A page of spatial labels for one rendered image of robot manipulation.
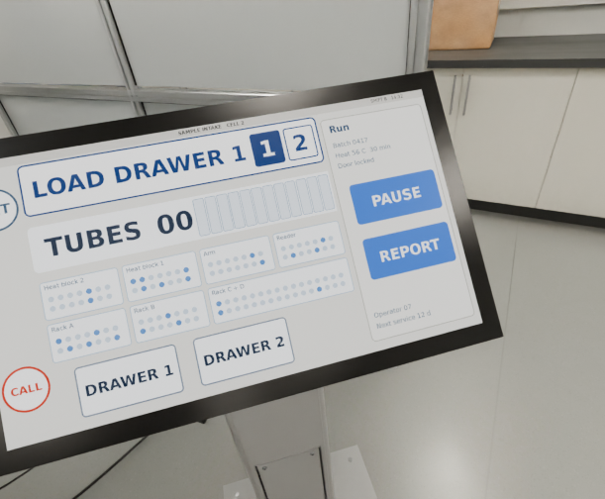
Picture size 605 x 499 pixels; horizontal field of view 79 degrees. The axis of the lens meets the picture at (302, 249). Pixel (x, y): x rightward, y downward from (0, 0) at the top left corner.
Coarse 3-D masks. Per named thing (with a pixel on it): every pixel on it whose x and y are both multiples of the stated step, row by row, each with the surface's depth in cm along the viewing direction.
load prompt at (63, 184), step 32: (256, 128) 39; (288, 128) 39; (64, 160) 36; (96, 160) 37; (128, 160) 37; (160, 160) 37; (192, 160) 38; (224, 160) 38; (256, 160) 39; (288, 160) 39; (320, 160) 40; (32, 192) 36; (64, 192) 36; (96, 192) 36; (128, 192) 37; (160, 192) 37
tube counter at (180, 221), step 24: (216, 192) 38; (240, 192) 38; (264, 192) 38; (288, 192) 39; (312, 192) 39; (168, 216) 37; (192, 216) 37; (216, 216) 38; (240, 216) 38; (264, 216) 38; (288, 216) 38; (168, 240) 37; (192, 240) 37
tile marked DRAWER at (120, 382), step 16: (144, 352) 35; (160, 352) 36; (176, 352) 36; (80, 368) 35; (96, 368) 35; (112, 368) 35; (128, 368) 35; (144, 368) 35; (160, 368) 35; (176, 368) 36; (80, 384) 34; (96, 384) 35; (112, 384) 35; (128, 384) 35; (144, 384) 35; (160, 384) 35; (176, 384) 36; (80, 400) 34; (96, 400) 35; (112, 400) 35; (128, 400) 35; (144, 400) 35
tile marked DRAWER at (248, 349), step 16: (272, 320) 37; (208, 336) 36; (224, 336) 36; (240, 336) 37; (256, 336) 37; (272, 336) 37; (288, 336) 37; (208, 352) 36; (224, 352) 36; (240, 352) 37; (256, 352) 37; (272, 352) 37; (288, 352) 37; (208, 368) 36; (224, 368) 36; (240, 368) 36; (256, 368) 37; (208, 384) 36
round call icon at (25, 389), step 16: (16, 368) 34; (32, 368) 34; (48, 368) 34; (0, 384) 34; (16, 384) 34; (32, 384) 34; (48, 384) 34; (16, 400) 34; (32, 400) 34; (48, 400) 34; (16, 416) 34
